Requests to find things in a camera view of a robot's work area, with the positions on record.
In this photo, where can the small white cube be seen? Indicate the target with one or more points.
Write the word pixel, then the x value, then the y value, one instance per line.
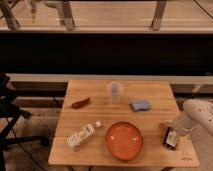
pixel 98 124

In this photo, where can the orange round bowl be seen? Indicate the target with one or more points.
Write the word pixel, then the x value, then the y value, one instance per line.
pixel 124 141

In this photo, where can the black white red eraser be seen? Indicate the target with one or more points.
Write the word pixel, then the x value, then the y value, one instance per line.
pixel 171 139

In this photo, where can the blue sponge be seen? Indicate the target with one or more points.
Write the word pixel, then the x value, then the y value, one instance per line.
pixel 140 105

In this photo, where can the wooden table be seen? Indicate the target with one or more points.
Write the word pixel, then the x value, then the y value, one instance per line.
pixel 151 124

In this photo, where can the red brown marker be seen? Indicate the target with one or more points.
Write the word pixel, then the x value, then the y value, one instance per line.
pixel 80 104

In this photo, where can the translucent plastic cup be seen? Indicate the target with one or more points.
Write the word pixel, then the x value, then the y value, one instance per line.
pixel 115 89

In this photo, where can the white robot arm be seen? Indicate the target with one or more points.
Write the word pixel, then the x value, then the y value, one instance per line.
pixel 195 112

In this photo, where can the white tube bottle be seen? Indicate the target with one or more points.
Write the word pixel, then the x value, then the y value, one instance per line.
pixel 78 138

